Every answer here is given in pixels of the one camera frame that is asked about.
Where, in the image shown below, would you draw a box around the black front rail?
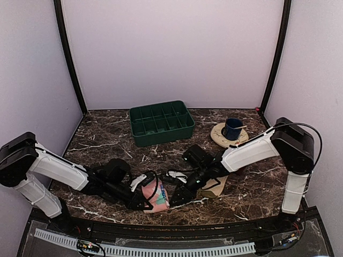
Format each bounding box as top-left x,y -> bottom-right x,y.
71,216 -> 294,238

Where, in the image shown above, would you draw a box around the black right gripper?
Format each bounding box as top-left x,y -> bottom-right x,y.
169,165 -> 210,206

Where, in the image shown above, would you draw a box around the black left frame post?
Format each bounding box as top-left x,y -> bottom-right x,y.
53,0 -> 88,116

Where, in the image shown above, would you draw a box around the beige sock with olive toe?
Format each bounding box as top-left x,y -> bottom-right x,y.
200,176 -> 228,199

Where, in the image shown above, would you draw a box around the pink patterned sock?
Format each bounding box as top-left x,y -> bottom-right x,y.
141,179 -> 170,214

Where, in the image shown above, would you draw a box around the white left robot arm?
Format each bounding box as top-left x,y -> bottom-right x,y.
1,132 -> 153,233

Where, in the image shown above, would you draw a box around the black right frame post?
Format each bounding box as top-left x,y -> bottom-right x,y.
258,0 -> 292,116

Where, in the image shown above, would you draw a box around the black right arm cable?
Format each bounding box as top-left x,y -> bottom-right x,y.
230,122 -> 323,193

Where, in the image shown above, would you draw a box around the black frame post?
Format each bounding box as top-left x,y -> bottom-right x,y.
258,0 -> 292,116
53,0 -> 88,116

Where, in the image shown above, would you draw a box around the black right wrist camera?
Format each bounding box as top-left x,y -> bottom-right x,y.
182,144 -> 214,168

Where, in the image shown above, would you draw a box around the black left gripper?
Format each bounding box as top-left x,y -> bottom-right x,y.
105,180 -> 153,210

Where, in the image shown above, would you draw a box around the green compartment tray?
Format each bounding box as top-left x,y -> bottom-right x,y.
129,100 -> 195,147

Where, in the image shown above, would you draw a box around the cream saucer plate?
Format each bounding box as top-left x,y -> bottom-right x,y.
210,123 -> 249,148

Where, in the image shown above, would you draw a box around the white slotted cable duct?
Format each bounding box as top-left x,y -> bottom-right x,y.
34,229 -> 256,256

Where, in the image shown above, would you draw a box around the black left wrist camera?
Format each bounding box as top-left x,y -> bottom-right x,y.
103,158 -> 132,184

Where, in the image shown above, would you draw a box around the blue mug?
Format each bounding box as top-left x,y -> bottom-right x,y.
225,118 -> 243,141

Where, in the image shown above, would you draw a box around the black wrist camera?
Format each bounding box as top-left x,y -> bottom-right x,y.
182,144 -> 214,168
103,158 -> 132,184

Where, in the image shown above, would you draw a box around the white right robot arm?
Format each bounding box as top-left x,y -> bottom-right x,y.
169,117 -> 317,232

